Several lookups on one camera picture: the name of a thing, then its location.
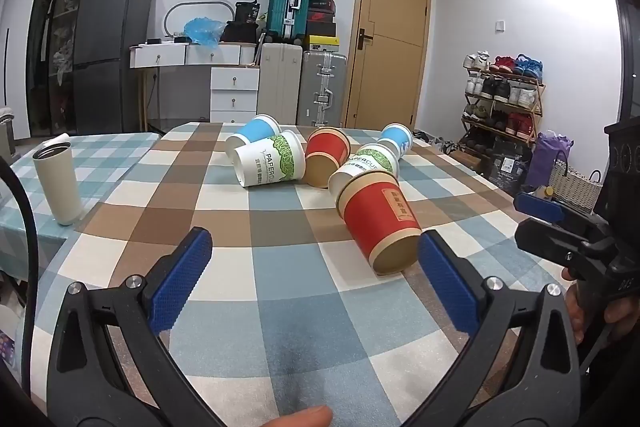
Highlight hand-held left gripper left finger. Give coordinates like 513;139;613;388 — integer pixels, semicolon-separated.
47;227;223;427

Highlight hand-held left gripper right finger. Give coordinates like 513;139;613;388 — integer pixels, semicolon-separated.
400;229;581;427

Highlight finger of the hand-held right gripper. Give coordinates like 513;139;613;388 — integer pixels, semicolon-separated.
513;192;608;235
514;218;613;282

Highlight red paper cup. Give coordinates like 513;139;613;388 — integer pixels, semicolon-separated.
335;171;424;276
304;127;351;188

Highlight white green paper cup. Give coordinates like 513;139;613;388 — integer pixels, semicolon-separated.
327;143;400;194
234;130;307;189

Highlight blue paper cup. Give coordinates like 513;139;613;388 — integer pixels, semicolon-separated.
379;123;414;158
224;114;282;158

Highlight person's right hand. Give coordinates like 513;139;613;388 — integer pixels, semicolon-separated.
561;267;640;348

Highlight person's left hand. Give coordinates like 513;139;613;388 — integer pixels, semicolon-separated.
262;405;334;427

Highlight woven basket bag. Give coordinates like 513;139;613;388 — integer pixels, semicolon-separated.
547;156;605;214

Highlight purple bag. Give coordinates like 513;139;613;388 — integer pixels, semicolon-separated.
525;131;575;194

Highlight wooden shoe rack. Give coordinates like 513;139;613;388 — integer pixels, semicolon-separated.
460;66;546;160

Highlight shoe rack with shoes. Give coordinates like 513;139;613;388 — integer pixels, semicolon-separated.
461;51;545;136

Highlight teal checked tablecloth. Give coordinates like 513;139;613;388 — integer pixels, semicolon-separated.
0;132;163;283

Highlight white steel tumbler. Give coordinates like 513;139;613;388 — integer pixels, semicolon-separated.
32;133;81;227

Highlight white desk with drawers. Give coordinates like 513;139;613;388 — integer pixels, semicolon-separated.
129;41;261;124

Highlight beige suitcase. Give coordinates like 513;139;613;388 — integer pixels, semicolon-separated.
257;42;304;126

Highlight wooden door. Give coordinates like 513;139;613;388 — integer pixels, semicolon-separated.
344;0;432;130

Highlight grey trash bin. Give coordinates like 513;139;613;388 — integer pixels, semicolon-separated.
0;106;17;159

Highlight silver suitcase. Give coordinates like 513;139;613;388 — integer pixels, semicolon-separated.
297;49;349;128

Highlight grey refrigerator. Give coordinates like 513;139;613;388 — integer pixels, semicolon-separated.
73;0;156;136

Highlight blue plastic bag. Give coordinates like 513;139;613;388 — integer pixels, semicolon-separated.
183;15;226;47

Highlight black bag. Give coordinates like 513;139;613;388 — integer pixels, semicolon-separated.
220;0;264;43

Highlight arched mirror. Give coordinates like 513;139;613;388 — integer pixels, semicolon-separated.
163;0;235;40

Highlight yellow shoe box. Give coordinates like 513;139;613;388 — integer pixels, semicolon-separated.
308;35;341;53

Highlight dark glass display cabinet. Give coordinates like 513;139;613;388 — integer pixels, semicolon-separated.
25;0;137;138

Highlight black red shoe box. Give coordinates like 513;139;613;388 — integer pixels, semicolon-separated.
307;0;336;24

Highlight teal suitcase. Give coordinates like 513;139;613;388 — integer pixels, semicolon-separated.
264;0;314;44

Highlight black cable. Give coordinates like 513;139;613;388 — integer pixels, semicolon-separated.
0;156;42;408

